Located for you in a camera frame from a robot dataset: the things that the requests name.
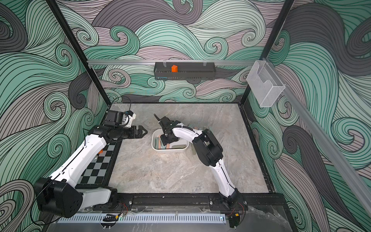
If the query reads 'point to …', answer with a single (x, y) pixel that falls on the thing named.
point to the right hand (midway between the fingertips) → (169, 140)
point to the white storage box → (180, 145)
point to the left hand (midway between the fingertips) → (140, 130)
